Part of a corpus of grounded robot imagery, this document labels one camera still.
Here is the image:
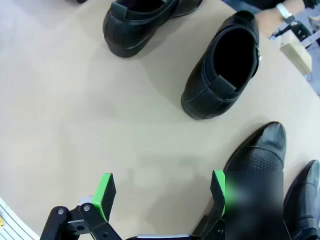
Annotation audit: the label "black pointed leather shoe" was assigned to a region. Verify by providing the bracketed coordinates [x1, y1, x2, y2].
[283, 159, 320, 240]
[223, 121, 287, 173]

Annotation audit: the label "white slatted panel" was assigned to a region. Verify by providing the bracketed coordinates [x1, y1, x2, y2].
[0, 196, 41, 240]

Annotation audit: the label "person's left forearm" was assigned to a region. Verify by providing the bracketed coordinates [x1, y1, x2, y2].
[287, 0, 318, 15]

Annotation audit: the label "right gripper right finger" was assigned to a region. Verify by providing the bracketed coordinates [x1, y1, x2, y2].
[191, 169, 226, 240]

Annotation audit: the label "black leather loafer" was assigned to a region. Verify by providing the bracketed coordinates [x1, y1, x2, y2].
[101, 0, 204, 59]
[180, 9, 263, 121]

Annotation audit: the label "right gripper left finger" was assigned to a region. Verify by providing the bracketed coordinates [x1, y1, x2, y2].
[39, 172, 124, 240]

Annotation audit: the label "light wooden box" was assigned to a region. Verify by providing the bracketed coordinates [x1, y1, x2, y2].
[279, 31, 313, 76]

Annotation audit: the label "silver wristwatch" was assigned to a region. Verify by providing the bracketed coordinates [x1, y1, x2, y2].
[275, 2, 295, 23]

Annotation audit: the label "person's left hand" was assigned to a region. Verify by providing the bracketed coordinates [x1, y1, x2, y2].
[254, 6, 285, 39]

